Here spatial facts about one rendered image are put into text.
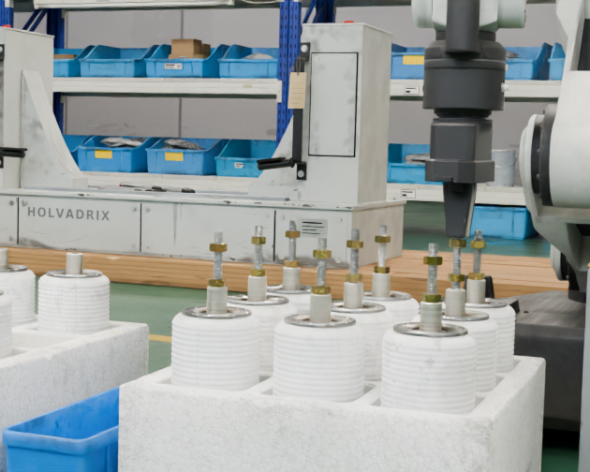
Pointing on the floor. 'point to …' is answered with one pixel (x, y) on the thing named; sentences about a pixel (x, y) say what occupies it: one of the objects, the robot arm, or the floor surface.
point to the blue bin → (67, 437)
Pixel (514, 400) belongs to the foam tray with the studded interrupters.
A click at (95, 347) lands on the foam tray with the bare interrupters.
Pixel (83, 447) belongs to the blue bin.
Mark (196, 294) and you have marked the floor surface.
